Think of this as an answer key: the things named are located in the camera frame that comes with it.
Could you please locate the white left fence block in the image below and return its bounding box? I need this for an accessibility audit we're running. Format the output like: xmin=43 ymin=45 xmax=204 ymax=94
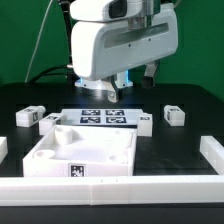
xmin=0 ymin=137 xmax=8 ymax=164

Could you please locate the white fence block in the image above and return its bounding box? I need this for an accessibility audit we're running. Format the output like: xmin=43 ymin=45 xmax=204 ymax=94
xmin=0 ymin=137 xmax=8 ymax=164
xmin=200 ymin=136 xmax=224 ymax=175

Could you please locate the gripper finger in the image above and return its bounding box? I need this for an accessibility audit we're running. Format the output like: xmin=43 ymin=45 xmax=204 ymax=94
xmin=142 ymin=61 xmax=159 ymax=88
xmin=102 ymin=76 xmax=119 ymax=103

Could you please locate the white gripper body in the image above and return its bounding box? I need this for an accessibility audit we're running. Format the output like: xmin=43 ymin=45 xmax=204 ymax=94
xmin=71 ymin=7 xmax=178 ymax=81

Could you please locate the grey thin cable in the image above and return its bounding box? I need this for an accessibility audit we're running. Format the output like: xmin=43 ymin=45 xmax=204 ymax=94
xmin=24 ymin=0 xmax=54 ymax=84

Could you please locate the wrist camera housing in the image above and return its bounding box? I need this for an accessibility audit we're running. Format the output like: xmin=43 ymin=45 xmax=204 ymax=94
xmin=69 ymin=0 xmax=128 ymax=23

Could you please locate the black cable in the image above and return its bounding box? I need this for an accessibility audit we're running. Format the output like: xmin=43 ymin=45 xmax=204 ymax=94
xmin=25 ymin=0 xmax=77 ymax=84

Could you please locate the white square tabletop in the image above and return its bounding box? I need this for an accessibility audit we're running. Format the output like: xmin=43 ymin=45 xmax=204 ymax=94
xmin=23 ymin=125 xmax=137 ymax=177

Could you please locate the white marker base plate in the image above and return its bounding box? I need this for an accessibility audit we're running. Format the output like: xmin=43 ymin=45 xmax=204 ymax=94
xmin=62 ymin=109 xmax=143 ymax=126

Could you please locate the white right fence block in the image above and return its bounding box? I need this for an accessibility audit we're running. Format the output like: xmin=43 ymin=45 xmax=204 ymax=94
xmin=200 ymin=136 xmax=224 ymax=175

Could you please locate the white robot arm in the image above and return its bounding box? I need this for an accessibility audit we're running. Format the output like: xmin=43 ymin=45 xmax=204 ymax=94
xmin=70 ymin=0 xmax=178 ymax=102

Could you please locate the white front fence wall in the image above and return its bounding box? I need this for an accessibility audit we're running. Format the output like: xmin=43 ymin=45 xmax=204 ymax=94
xmin=0 ymin=175 xmax=224 ymax=206

